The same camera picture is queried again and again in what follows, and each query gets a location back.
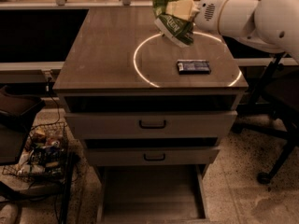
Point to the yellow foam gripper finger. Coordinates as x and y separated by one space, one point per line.
182 9

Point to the green jalapeno chip bag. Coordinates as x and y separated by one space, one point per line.
179 31

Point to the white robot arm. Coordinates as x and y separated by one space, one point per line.
268 25

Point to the grey drawer cabinet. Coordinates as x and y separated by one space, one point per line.
120 63

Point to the top grey drawer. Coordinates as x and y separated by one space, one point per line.
125 125

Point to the grey drawer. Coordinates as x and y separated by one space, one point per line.
134 156
125 125

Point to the middle grey drawer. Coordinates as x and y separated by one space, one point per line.
134 156

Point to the open bottom drawer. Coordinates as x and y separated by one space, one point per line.
170 194

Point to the dark blue snack bar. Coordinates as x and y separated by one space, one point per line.
193 67

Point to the black office chair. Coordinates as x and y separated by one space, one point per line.
283 96

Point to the dark brown bin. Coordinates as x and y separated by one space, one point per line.
17 115

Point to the black top drawer handle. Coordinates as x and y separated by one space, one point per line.
155 125

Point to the black drawer handle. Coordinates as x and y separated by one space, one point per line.
158 157
155 125

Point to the black middle drawer handle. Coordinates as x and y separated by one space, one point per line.
158 157

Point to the wire basket of snacks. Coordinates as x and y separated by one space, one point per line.
44 155

